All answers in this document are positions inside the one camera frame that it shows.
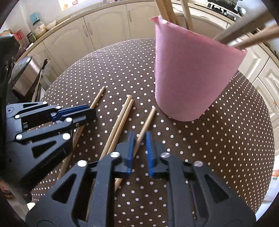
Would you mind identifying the black gas stove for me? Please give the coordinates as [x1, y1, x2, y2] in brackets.
[207, 0, 239, 16]

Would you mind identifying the wooden chopstick in holder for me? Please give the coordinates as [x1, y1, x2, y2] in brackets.
[233, 24, 279, 50]
[180, 0, 193, 31]
[155, 0, 170, 21]

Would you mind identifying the wooden chopstick on table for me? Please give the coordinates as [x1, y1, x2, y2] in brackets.
[100, 95, 132, 160]
[58, 86, 105, 179]
[107, 99, 134, 154]

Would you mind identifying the glass jar with lid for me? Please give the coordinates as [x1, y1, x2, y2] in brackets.
[33, 19, 47, 39]

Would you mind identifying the wooden chopstick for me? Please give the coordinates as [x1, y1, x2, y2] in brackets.
[163, 0, 181, 26]
[58, 86, 105, 179]
[155, 0, 170, 21]
[107, 99, 134, 154]
[114, 106, 157, 193]
[180, 0, 193, 31]
[100, 95, 132, 160]
[233, 24, 279, 50]

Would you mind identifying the steel pedal bin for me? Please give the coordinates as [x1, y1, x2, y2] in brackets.
[11, 56, 41, 97]

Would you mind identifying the brown polka dot tablecloth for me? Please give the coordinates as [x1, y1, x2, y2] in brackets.
[42, 38, 274, 226]

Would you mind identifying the pink cylindrical utensil holder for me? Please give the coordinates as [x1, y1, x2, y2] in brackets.
[151, 17, 247, 122]

